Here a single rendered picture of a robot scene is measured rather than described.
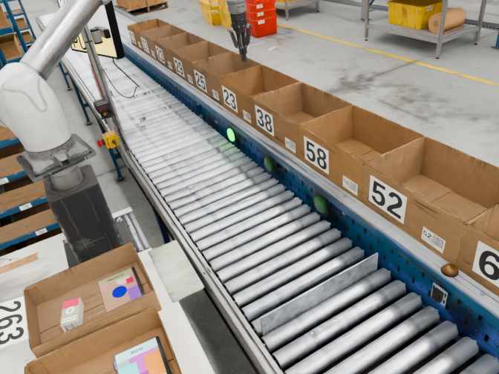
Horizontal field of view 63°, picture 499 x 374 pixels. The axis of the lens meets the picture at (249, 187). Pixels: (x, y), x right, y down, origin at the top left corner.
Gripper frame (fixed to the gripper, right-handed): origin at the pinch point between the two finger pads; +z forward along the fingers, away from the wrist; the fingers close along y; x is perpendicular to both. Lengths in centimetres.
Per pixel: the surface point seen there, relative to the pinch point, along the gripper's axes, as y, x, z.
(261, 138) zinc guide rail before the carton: -12.4, -31.8, 30.6
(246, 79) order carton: 9.2, 18.8, 21.3
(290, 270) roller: -42, -100, 44
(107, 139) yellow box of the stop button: -75, 30, 33
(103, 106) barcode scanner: -71, 21, 12
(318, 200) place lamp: -17, -82, 36
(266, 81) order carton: 19.9, 15.5, 24.5
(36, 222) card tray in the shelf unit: -130, 54, 81
